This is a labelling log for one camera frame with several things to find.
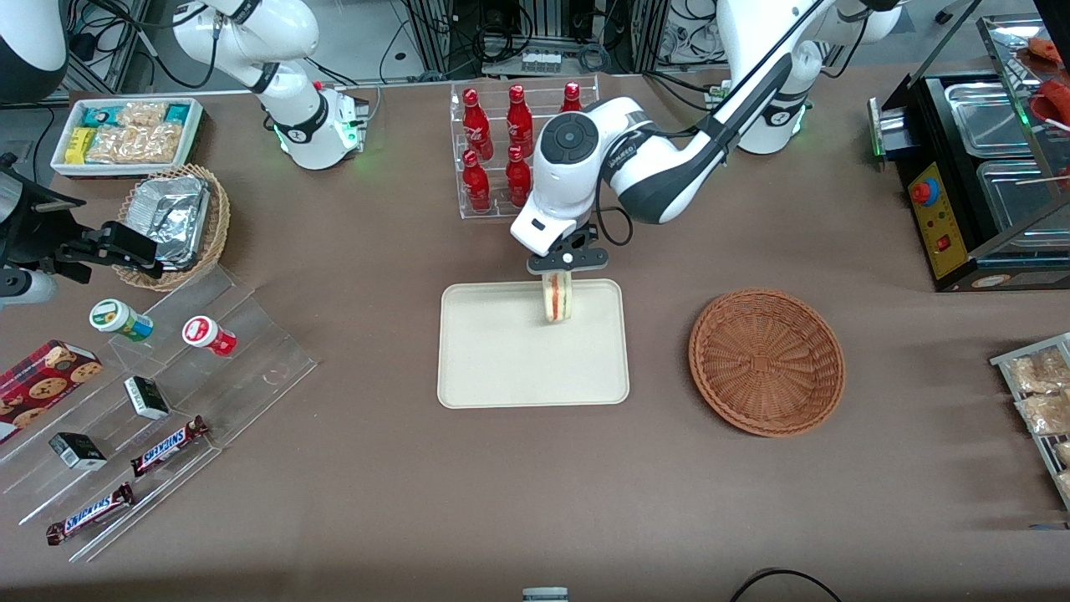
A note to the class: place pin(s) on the yellow snack packet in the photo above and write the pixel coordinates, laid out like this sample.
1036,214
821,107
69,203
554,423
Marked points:
78,146

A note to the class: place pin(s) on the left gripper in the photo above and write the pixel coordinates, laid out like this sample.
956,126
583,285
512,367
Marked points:
578,241

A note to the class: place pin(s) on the clear bag of crackers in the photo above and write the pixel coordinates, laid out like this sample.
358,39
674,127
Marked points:
138,144
142,114

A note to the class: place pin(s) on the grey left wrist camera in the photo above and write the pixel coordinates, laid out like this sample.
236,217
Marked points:
568,261

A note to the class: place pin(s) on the white plastic snack bin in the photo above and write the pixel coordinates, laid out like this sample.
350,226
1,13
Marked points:
125,170

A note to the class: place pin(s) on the black food warmer machine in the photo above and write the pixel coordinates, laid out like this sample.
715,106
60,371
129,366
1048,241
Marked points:
1003,272

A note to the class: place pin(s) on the white power strip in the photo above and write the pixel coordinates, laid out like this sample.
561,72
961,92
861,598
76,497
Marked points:
541,61

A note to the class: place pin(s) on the light tan wicker basket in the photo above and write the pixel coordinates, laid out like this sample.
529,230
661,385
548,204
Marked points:
219,226

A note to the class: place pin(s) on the small grey device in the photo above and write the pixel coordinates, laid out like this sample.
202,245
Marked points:
545,595

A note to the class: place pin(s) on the clear acrylic step shelf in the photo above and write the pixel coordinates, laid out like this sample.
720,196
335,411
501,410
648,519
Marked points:
251,368

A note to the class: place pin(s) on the cream plastic tray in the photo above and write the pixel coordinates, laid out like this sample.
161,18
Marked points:
485,359

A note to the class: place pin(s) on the red food item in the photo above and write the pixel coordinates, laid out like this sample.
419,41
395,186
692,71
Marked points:
1057,104
1052,48

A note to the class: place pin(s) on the clear bag of snacks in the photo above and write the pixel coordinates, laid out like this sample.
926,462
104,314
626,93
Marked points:
1049,414
1041,372
1065,485
1063,453

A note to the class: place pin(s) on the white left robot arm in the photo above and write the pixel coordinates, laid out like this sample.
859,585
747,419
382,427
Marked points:
635,163

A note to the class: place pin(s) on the triangular sandwich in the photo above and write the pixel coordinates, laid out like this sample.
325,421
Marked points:
557,301

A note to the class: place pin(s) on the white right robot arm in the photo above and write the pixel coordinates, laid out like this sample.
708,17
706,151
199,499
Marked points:
292,125

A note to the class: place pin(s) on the tray of packaged snacks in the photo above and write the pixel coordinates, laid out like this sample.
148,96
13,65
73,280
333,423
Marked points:
1000,361

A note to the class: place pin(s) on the red chocolate chip cookie box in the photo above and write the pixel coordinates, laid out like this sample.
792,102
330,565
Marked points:
42,385

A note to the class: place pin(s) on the silver foil wrapped package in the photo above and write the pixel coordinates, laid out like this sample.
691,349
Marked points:
171,205

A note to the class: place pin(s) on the red label jar white lid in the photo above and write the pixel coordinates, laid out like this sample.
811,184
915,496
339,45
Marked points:
201,332

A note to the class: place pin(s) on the brown wicker basket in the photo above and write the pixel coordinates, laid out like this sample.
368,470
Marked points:
752,376

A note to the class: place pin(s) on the stainless steel pan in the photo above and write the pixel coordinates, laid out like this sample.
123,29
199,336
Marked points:
1016,196
986,117

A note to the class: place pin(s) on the red cola bottle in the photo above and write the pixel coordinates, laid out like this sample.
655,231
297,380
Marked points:
572,96
476,182
476,125
519,121
518,178

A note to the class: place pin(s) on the small black carton box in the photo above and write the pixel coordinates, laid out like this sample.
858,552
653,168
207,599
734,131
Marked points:
146,398
77,451

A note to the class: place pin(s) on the green label jar white lid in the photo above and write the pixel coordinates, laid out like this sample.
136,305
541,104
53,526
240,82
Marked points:
113,315

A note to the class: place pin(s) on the Snickers chocolate bar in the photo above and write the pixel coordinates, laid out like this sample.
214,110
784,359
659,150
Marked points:
167,447
90,513

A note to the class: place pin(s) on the teal snack packet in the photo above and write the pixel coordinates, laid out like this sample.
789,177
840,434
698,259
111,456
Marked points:
178,113
99,117

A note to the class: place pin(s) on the clear acrylic bottle rack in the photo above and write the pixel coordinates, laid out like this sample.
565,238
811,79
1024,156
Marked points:
497,146

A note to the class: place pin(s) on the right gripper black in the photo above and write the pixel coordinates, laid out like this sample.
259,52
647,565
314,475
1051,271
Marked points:
39,232

